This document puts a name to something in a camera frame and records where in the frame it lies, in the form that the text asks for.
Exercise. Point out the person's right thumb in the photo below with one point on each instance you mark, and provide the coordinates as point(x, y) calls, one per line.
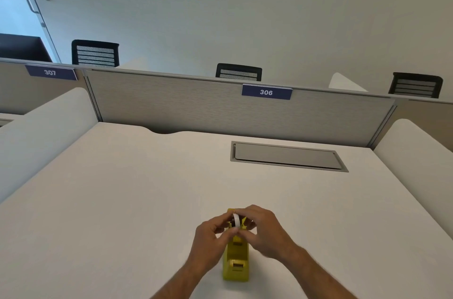
point(247, 237)

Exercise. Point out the yellow tape dispenser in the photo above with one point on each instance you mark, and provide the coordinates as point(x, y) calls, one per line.
point(236, 256)

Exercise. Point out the black mesh office chair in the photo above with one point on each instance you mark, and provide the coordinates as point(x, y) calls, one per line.
point(239, 72)
point(95, 53)
point(416, 84)

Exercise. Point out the black cabinet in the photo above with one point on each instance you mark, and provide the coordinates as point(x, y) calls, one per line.
point(21, 47)

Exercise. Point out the white rounded side divider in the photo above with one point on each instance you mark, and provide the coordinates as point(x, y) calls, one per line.
point(46, 132)
point(421, 168)
point(345, 83)

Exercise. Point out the white tape roll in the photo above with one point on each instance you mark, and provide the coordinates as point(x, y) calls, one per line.
point(236, 220)

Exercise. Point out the blue number label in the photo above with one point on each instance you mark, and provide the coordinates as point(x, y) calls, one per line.
point(266, 92)
point(50, 72)

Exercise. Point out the person's left hand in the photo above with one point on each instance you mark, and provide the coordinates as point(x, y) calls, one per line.
point(205, 244)

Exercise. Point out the glass door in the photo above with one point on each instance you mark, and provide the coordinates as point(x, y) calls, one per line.
point(16, 8)

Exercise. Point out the person's left forearm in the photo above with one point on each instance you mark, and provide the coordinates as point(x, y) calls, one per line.
point(178, 283)

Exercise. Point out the person's right hand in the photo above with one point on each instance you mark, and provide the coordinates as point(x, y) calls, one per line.
point(267, 235)

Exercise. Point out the grey fabric desk partition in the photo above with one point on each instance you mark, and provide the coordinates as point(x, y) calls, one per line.
point(198, 107)

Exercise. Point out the person's left thumb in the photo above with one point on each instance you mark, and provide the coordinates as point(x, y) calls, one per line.
point(230, 235)

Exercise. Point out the beige desk partition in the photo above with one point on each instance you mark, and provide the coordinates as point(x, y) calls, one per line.
point(21, 92)
point(431, 115)

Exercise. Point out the person's right forearm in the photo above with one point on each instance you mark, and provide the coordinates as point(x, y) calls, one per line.
point(318, 275)

